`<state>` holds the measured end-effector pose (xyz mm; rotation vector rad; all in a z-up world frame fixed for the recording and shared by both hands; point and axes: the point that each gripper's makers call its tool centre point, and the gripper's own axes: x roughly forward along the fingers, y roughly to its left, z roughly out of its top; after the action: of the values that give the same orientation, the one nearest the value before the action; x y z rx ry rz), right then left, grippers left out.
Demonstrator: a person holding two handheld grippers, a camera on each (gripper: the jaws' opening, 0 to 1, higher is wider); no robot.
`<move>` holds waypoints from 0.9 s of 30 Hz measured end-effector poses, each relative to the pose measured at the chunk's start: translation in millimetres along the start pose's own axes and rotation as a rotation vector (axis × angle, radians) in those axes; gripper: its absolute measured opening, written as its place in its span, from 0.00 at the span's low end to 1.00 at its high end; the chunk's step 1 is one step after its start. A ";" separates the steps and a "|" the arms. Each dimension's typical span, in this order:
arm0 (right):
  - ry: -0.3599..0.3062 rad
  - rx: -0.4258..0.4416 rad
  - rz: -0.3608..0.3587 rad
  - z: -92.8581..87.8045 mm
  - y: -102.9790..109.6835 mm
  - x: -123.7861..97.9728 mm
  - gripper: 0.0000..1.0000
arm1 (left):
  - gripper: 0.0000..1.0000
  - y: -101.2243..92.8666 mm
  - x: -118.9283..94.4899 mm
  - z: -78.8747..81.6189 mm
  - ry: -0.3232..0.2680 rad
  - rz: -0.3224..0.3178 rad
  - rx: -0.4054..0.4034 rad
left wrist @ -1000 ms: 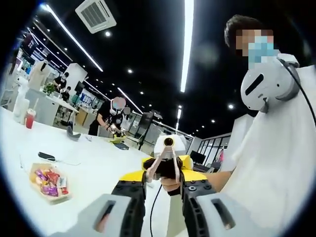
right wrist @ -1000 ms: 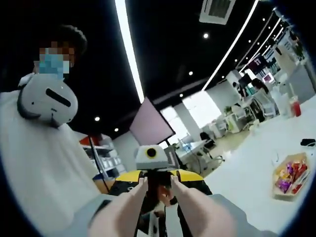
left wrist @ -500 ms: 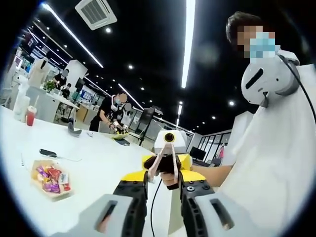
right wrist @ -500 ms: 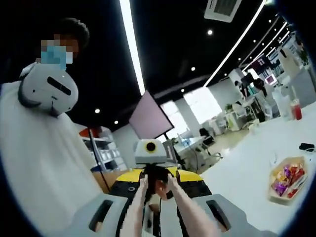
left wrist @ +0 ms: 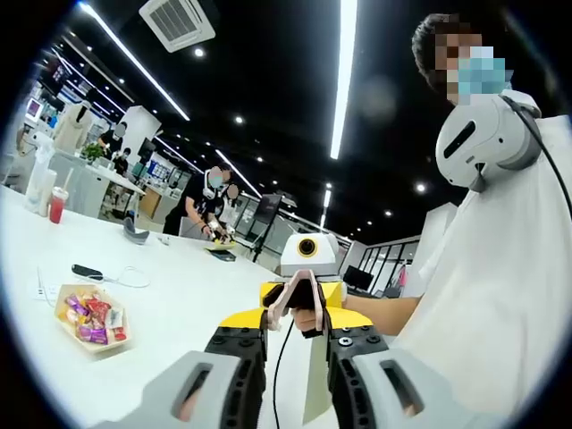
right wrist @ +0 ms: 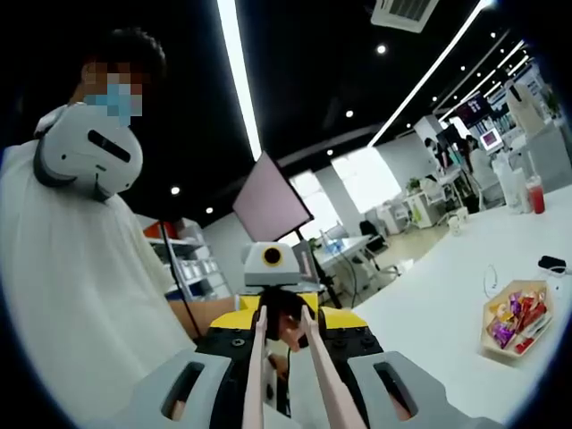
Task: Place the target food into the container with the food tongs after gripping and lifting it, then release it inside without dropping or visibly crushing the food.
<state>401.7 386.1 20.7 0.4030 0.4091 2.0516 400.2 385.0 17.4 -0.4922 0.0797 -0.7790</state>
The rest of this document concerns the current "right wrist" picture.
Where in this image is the person's head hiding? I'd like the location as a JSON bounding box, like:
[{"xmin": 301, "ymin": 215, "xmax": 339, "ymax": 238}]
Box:
[{"xmin": 79, "ymin": 26, "xmax": 170, "ymax": 130}]

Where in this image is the dark hanging display screen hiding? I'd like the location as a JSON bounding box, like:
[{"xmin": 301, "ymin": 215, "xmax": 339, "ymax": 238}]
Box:
[{"xmin": 454, "ymin": 92, "xmax": 493, "ymax": 122}]

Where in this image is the white storage shelf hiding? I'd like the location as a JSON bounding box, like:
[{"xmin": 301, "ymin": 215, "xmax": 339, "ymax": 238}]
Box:
[{"xmin": 145, "ymin": 222, "xmax": 231, "ymax": 303}]

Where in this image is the large screen on black stand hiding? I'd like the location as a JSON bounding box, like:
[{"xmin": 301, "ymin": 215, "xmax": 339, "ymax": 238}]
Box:
[{"xmin": 231, "ymin": 150, "xmax": 346, "ymax": 310}]

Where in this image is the white paper cup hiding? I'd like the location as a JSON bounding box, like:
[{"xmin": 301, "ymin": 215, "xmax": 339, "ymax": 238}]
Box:
[{"xmin": 447, "ymin": 208, "xmax": 470, "ymax": 237}]

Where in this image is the black office chair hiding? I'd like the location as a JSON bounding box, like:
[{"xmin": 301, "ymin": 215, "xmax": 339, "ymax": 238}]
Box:
[{"xmin": 358, "ymin": 220, "xmax": 389, "ymax": 252}]

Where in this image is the thin white wire loop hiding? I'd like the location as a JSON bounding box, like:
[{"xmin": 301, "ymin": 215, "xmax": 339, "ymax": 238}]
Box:
[{"xmin": 483, "ymin": 263, "xmax": 500, "ymax": 297}]

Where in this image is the ceiling air conditioner vent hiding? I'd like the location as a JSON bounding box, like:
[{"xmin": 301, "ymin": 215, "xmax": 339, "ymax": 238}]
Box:
[{"xmin": 369, "ymin": 0, "xmax": 442, "ymax": 35}]

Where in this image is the cream hexagonal container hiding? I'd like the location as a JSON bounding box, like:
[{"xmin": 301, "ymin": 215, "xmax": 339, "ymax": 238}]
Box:
[{"xmin": 482, "ymin": 279, "xmax": 556, "ymax": 359}]

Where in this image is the white office chair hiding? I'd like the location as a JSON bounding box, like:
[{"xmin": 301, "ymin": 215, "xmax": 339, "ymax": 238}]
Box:
[{"xmin": 423, "ymin": 175, "xmax": 449, "ymax": 207}]

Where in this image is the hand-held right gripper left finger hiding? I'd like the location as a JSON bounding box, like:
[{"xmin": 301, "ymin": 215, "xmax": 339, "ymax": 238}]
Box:
[{"xmin": 129, "ymin": 307, "xmax": 260, "ymax": 429}]

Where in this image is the person's left hand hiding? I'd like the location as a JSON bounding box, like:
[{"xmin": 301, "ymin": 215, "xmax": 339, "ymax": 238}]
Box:
[{"xmin": 279, "ymin": 315, "xmax": 310, "ymax": 355}]

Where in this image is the translucent white plastic bag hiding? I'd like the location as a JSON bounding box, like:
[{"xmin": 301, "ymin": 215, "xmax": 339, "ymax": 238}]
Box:
[{"xmin": 491, "ymin": 153, "xmax": 525, "ymax": 212}]

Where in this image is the tall cream cup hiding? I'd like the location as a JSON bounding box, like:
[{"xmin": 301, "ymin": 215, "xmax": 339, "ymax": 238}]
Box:
[{"xmin": 513, "ymin": 167, "xmax": 533, "ymax": 215}]

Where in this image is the white chest-worn device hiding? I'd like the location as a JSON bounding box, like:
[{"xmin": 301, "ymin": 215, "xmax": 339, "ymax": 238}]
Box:
[{"xmin": 32, "ymin": 104, "xmax": 145, "ymax": 204}]

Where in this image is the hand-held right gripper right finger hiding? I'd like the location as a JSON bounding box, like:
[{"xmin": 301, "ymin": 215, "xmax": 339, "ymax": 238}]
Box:
[{"xmin": 318, "ymin": 306, "xmax": 449, "ymax": 429}]

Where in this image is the long white ceiling light strip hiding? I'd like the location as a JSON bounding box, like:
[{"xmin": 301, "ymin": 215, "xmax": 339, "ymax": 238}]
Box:
[
  {"xmin": 216, "ymin": 0, "xmax": 264, "ymax": 163},
  {"xmin": 366, "ymin": 0, "xmax": 495, "ymax": 149}
]

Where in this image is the red drink cup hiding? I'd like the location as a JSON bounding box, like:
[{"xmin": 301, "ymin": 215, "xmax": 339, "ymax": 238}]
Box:
[{"xmin": 526, "ymin": 174, "xmax": 548, "ymax": 215}]

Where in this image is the beige coat mannequin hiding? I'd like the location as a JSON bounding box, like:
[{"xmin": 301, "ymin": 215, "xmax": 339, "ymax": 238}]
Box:
[{"xmin": 505, "ymin": 79, "xmax": 545, "ymax": 136}]

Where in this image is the bright red wafer bar packet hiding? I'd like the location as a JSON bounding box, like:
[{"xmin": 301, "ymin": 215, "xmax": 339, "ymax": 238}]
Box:
[{"xmin": 517, "ymin": 296, "xmax": 550, "ymax": 332}]

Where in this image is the purple snack packet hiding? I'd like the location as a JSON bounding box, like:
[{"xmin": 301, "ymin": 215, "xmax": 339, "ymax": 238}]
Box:
[{"xmin": 488, "ymin": 320, "xmax": 516, "ymax": 350}]

